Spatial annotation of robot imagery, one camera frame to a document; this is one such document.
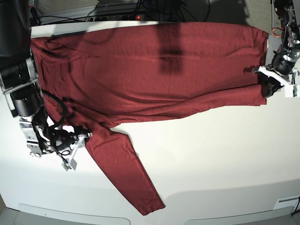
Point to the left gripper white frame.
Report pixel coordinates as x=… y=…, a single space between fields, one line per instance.
x=271 y=80

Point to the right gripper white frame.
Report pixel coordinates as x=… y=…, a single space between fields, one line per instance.
x=69 y=143

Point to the dark red long-sleeve shirt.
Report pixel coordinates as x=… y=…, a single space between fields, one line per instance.
x=147 y=73

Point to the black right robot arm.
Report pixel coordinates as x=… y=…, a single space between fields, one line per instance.
x=24 y=96

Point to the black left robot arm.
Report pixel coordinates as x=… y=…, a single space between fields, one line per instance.
x=281 y=72

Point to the thin metal stand pole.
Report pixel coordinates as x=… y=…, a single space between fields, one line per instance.
x=272 y=15

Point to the white label plate on table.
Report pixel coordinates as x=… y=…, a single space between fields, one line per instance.
x=288 y=202

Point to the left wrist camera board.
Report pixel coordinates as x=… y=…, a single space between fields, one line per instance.
x=292 y=91

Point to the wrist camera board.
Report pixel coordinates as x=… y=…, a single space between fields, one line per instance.
x=292 y=91
x=69 y=165

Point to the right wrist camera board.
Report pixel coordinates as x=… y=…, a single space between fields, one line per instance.
x=69 y=165

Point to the black power strip red switch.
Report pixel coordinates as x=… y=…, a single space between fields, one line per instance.
x=117 y=18

